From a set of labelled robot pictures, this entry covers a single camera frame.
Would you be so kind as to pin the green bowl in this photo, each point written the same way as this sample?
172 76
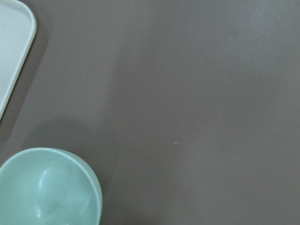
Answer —
48 186

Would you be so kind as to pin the cream rabbit serving tray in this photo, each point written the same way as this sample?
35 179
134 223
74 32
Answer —
18 28

